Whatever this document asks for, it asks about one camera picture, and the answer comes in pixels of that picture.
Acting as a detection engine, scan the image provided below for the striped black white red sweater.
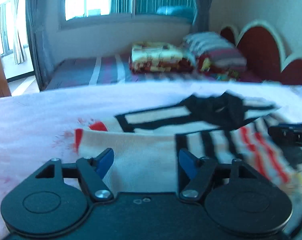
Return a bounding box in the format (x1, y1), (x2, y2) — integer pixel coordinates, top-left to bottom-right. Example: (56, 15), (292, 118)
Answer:
(75, 93), (302, 192)

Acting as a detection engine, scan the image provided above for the pink floral bed sheet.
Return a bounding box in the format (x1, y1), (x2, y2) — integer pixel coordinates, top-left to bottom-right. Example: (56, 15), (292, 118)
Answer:
(0, 81), (302, 239)

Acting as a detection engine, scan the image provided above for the red white scalloped headboard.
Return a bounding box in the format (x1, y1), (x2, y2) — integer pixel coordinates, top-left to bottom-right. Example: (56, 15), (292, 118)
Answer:
(220, 20), (302, 85)

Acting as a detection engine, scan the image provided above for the striped purple grey bed sheet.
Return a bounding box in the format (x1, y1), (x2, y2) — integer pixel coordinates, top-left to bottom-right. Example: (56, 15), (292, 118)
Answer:
(44, 53), (241, 91)

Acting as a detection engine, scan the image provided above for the colourful red patterned cloth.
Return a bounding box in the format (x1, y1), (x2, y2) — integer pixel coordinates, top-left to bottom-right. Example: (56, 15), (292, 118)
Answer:
(197, 54), (241, 81)

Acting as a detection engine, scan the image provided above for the striped grey pink pillow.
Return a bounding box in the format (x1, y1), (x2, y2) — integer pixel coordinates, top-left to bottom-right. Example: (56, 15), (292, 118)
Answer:
(182, 31), (247, 72)

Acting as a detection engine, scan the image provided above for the folded cartoon print blanket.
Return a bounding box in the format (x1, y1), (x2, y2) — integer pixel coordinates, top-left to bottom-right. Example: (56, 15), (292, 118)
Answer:
(129, 42), (196, 74)

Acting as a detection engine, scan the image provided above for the white sheer hallway curtain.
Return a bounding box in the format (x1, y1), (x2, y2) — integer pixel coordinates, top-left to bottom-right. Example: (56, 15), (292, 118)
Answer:
(13, 0), (26, 64)

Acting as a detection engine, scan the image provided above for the light blue folded quilt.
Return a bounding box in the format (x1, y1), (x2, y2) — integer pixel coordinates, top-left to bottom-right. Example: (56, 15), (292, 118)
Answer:
(156, 5), (194, 23)

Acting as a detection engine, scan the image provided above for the aluminium framed window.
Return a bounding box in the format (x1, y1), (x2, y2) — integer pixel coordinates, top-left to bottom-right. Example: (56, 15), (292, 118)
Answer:
(59, 0), (199, 29)

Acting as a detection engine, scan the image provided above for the grey curtain right of window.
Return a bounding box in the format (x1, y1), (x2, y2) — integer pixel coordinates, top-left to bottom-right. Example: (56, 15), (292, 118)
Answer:
(191, 0), (212, 33)

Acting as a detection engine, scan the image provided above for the grey curtain of window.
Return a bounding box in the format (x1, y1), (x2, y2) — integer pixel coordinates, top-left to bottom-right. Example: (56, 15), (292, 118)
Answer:
(26, 0), (54, 91)
(191, 0), (212, 33)

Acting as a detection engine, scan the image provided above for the grey curtain left of window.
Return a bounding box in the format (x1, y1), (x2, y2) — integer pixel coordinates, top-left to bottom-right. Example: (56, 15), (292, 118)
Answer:
(26, 0), (54, 91)

